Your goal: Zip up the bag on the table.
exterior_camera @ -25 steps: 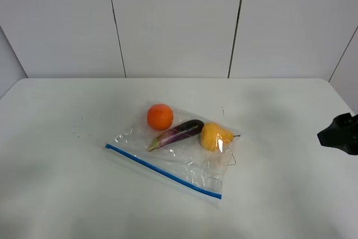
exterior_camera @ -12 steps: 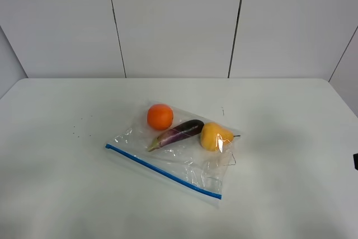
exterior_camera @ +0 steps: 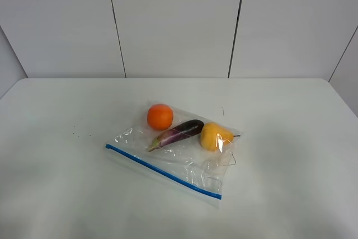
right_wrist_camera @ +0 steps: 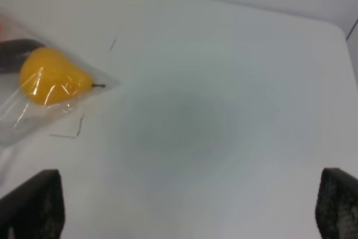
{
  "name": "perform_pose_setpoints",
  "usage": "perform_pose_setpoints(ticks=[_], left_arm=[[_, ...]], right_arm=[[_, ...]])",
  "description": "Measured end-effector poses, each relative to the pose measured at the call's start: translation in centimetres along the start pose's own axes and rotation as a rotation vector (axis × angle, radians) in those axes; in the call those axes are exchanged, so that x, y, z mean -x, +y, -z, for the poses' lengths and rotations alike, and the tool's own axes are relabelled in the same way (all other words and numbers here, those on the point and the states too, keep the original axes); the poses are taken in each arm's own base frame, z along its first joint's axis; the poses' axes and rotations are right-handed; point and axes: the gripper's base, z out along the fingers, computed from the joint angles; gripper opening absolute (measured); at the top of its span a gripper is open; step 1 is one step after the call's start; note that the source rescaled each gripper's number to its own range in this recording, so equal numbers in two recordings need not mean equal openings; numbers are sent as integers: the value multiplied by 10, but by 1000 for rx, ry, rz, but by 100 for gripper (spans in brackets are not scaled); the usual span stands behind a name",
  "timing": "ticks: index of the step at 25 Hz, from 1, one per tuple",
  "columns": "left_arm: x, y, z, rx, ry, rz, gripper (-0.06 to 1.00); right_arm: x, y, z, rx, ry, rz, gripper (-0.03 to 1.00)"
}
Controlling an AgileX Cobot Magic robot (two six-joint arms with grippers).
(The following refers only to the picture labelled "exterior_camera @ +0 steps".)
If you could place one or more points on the clear zip bag blue zipper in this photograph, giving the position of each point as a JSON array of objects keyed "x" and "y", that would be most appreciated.
[{"x": 184, "y": 163}]

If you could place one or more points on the orange toy fruit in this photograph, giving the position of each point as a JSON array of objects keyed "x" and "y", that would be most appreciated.
[{"x": 160, "y": 117}]

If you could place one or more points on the purple toy eggplant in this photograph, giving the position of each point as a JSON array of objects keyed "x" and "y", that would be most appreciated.
[{"x": 180, "y": 132}]

